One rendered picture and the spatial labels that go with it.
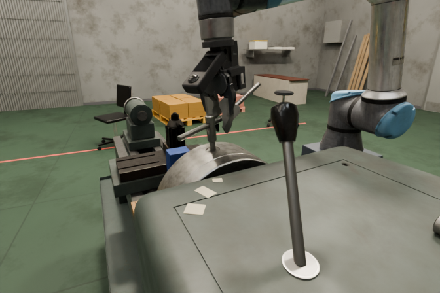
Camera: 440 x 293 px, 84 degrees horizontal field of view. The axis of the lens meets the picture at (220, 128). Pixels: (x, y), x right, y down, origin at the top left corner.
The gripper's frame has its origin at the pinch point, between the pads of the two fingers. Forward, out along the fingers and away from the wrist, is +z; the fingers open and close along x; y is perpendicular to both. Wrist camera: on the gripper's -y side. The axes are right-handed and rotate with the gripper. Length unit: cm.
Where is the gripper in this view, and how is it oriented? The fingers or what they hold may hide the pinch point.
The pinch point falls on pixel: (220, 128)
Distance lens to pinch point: 59.7
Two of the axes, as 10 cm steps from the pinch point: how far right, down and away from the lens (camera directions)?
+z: 0.9, 9.4, 3.3
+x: -7.9, -1.4, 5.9
